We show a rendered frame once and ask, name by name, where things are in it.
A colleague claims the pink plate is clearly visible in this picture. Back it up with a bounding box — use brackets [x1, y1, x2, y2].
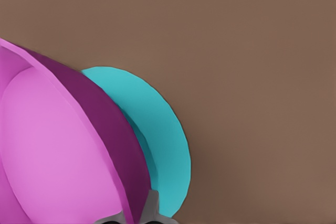
[0, 37, 151, 224]

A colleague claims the blue plate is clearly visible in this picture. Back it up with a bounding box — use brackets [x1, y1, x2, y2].
[80, 66, 192, 219]

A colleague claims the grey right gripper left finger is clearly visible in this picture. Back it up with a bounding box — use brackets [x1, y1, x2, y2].
[94, 210, 129, 224]

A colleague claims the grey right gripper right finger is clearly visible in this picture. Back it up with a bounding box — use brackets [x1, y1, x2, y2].
[138, 189, 176, 224]

